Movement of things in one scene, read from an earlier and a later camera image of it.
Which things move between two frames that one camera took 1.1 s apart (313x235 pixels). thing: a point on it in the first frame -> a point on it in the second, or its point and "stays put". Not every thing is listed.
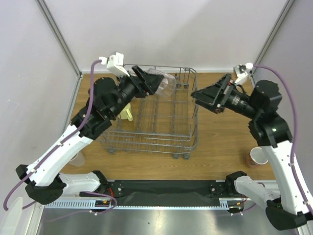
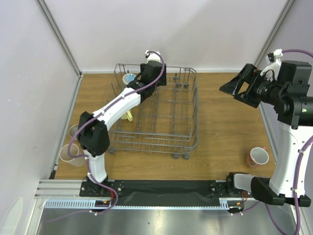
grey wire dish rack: x=167 y=125 stays put
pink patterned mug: x=256 y=157 stays put
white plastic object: x=12 y=217 stays put
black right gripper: x=223 y=90 -> x=246 y=86
